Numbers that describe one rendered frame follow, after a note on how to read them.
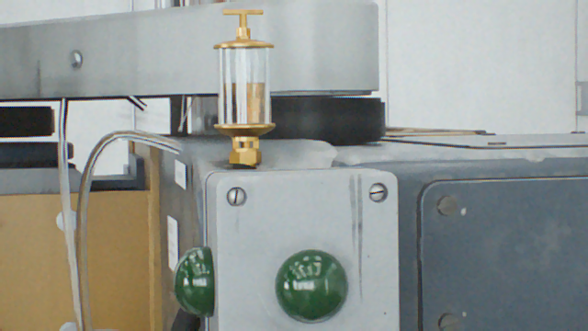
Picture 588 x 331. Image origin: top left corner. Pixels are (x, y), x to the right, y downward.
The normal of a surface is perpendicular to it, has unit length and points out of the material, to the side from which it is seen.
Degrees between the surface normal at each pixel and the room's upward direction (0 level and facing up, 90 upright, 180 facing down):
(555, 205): 90
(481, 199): 90
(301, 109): 90
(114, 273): 90
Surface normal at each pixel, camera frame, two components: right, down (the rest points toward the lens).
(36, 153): 0.77, 0.02
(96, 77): -0.65, 0.05
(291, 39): -0.25, 0.05
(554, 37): 0.19, 0.05
